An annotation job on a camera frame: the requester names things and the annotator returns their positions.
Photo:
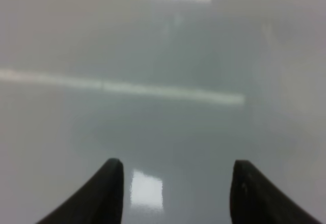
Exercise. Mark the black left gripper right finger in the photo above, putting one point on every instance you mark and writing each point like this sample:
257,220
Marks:
255,199

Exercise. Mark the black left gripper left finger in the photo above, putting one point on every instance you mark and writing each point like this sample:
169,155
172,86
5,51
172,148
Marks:
99,200

